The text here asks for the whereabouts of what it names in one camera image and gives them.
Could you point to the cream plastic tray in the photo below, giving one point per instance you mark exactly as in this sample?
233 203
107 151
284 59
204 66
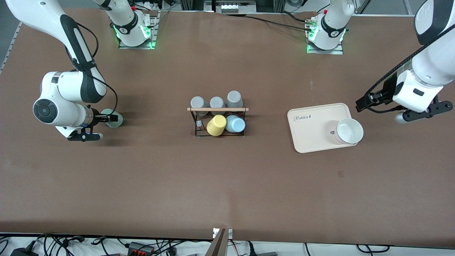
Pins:
312 122

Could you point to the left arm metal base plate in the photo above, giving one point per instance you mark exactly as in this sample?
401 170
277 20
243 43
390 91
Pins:
325 52

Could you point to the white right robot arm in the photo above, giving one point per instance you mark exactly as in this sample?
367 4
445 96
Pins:
67 89

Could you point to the white bowl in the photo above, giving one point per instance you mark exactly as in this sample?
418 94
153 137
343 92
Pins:
350 131

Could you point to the yellow cup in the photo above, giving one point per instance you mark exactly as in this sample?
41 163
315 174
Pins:
216 125

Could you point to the white metal bracket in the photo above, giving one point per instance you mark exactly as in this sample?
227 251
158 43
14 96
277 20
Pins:
230 233

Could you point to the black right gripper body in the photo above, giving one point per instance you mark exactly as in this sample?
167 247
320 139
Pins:
96 117

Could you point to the brown wooden post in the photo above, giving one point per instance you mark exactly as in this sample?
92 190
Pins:
217 245

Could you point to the black connector block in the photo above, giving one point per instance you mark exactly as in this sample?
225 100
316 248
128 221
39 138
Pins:
140 248

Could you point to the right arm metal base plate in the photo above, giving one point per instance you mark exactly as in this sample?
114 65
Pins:
142 46

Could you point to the grey cup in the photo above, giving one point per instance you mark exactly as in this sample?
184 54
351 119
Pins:
197 102
234 99
217 102

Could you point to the white socket device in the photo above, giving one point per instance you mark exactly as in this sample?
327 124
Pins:
229 8

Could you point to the light blue cup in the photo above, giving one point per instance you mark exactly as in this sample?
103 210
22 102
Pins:
235 124

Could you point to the black power adapter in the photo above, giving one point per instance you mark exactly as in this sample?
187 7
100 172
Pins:
23 252

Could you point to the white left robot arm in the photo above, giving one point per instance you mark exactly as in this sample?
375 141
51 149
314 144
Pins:
430 67

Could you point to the pale green cup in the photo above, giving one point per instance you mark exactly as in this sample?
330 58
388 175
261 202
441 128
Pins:
115 124

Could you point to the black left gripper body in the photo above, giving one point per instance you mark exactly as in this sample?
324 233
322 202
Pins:
388 89

